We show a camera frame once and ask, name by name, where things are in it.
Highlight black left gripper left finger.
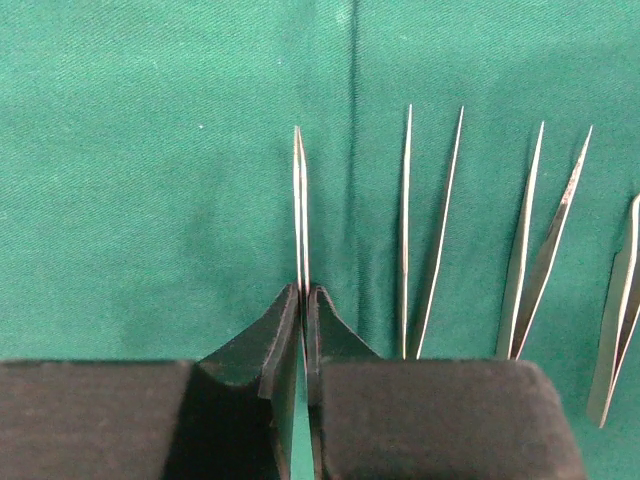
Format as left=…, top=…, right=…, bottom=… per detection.
left=1, top=285, right=299, bottom=479

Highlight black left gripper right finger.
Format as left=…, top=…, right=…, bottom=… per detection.
left=306, top=287, right=586, bottom=479

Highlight steel tweezers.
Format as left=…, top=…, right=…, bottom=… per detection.
left=293, top=125, right=310, bottom=298
left=495, top=125, right=593, bottom=360
left=586, top=195, right=639, bottom=428
left=400, top=103, right=465, bottom=361

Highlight dark green surgical cloth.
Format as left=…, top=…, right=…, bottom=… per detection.
left=1, top=1, right=639, bottom=479

